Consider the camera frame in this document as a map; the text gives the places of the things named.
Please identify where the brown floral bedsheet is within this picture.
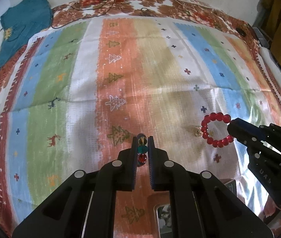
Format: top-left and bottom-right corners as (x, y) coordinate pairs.
(0, 0), (281, 238)

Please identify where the white bolster pillow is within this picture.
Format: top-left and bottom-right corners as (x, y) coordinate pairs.
(259, 47), (281, 88)

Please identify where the multicolour glass bead bracelet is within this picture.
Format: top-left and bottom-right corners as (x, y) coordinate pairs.
(136, 133), (148, 167)

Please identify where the red translucent bead bracelet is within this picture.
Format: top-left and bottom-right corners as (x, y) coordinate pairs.
(200, 112), (235, 148)

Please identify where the small gold rings cluster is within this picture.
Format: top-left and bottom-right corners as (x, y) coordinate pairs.
(192, 126), (203, 137)

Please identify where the teal blue garment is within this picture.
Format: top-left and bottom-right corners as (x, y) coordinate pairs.
(0, 0), (53, 68)

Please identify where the metal jewelry box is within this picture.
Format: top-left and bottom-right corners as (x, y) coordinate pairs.
(155, 179), (237, 238)

